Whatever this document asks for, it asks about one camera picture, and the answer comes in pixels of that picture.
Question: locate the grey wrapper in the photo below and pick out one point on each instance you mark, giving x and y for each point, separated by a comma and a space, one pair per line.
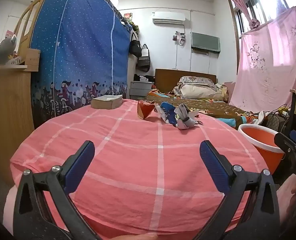
185, 122

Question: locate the wooden arched bed frame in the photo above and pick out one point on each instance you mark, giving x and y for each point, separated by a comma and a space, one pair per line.
25, 17

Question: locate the red wall poster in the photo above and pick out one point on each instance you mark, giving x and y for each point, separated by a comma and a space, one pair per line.
128, 17

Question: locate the wooden cabinet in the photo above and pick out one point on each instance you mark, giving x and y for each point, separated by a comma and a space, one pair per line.
5, 100

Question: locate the black cloth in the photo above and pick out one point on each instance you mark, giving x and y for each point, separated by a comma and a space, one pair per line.
151, 78

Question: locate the blue dotted fabric wardrobe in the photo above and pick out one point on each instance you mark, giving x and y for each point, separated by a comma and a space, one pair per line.
83, 42

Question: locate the white blue plastic wrapper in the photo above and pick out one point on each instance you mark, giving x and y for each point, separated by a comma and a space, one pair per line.
169, 112

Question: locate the orange bin with white rim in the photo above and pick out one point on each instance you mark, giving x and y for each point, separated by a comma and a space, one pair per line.
260, 152

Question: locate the black handbag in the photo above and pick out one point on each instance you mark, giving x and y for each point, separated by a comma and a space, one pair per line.
135, 46

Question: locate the white air conditioner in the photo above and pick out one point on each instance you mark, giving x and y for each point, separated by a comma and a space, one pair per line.
168, 17

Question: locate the thick old book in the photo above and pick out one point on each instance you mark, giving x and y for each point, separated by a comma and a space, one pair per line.
105, 102

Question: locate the white tissue box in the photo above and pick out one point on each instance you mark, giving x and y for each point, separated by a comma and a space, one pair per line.
144, 78

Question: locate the person's left hand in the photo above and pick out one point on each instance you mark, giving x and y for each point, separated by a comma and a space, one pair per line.
138, 237

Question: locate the pink plaid tablecloth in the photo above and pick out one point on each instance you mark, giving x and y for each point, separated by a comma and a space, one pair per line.
138, 155

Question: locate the pale pink underlay cloth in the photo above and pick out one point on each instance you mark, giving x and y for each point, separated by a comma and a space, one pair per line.
9, 207

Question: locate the black white tote bag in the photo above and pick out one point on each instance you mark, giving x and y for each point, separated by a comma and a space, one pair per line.
145, 51

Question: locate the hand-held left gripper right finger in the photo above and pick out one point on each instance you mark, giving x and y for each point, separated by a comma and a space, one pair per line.
214, 166

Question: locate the bed with patterned blanket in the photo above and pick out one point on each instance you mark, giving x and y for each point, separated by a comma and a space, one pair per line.
220, 108

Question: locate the pink embroidered hanging sheet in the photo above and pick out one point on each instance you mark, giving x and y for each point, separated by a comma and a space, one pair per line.
270, 67

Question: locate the beige folded quilt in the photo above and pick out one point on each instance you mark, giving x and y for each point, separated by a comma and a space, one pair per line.
200, 91

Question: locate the white nightstand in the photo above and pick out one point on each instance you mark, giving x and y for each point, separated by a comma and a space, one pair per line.
140, 90

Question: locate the white basket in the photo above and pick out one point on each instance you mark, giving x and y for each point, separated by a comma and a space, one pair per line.
16, 61

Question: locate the pink curtain tie flower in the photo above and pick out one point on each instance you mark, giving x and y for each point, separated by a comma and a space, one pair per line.
254, 24

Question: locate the wooden headboard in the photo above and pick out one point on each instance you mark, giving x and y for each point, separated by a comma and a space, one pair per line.
168, 77

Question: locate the green cloth covered television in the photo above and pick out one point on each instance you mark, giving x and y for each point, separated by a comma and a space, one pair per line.
204, 41

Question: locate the grey hanging bag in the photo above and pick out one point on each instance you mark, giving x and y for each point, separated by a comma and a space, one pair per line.
143, 63

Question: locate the barred window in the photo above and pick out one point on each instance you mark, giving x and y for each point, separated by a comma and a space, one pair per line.
262, 2

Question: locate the floral pillow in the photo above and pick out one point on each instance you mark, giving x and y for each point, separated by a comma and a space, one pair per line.
195, 80

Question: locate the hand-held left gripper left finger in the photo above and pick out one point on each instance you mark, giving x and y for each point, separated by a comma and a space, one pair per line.
79, 166

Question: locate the red wrapper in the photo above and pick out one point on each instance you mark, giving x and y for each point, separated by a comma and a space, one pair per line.
144, 110

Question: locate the grey plush toy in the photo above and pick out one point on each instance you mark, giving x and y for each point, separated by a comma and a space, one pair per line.
4, 50

